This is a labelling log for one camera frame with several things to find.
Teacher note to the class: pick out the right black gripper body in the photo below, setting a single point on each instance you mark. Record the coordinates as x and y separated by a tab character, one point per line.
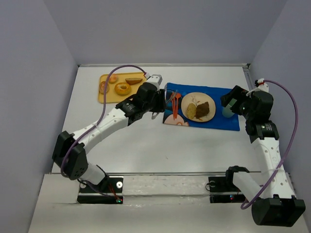
228	101

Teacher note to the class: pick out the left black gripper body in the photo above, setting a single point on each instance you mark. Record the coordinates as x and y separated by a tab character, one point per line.
161	100

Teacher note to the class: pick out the green cup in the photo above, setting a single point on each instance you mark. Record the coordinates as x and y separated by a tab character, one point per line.
227	112

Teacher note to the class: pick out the dark brown bread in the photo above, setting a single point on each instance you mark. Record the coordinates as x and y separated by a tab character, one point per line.
202	110

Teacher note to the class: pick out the metal tongs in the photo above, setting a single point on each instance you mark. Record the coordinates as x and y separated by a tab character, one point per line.
170	97

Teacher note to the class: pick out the seeded bread slice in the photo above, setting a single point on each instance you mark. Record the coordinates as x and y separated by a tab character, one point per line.
191	111

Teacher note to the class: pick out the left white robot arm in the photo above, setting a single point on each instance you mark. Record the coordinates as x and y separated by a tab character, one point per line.
71	149

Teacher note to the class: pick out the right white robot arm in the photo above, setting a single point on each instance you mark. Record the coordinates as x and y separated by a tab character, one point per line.
273	203

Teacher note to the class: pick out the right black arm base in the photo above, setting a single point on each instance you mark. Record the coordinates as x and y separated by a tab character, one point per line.
221	192

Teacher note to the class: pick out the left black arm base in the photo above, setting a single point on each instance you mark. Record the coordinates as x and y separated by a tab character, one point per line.
110	194

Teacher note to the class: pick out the half baguette piece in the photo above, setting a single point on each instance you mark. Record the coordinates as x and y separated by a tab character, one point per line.
133	81

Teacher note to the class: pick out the blue placemat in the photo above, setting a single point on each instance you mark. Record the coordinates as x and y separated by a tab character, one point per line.
218	122

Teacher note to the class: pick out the orange knife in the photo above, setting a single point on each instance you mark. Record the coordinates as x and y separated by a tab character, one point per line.
175	109

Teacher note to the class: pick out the bagel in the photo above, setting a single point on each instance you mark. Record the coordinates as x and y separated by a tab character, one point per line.
122	89

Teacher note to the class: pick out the orange spoon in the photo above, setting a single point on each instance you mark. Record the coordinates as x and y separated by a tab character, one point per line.
178	96

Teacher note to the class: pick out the round bun top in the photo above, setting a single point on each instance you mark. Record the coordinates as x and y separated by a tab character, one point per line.
113	78

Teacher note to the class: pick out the round bun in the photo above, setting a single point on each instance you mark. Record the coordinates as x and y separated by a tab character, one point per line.
113	78
103	88

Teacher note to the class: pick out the round bun left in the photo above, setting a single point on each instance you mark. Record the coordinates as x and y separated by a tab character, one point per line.
103	88

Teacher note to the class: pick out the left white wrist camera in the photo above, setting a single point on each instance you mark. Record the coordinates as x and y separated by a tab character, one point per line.
155	80

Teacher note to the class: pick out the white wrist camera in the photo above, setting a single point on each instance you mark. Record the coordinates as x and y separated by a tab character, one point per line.
155	80
259	86

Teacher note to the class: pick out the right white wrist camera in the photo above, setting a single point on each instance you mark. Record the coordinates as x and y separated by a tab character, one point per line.
259	86

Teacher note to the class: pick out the metal rail back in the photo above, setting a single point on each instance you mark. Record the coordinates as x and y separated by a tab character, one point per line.
243	65

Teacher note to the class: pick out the metal rail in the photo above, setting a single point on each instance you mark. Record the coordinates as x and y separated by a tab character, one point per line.
165	173
243	65

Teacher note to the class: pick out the metal rail front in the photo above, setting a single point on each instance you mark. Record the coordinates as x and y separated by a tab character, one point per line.
165	173

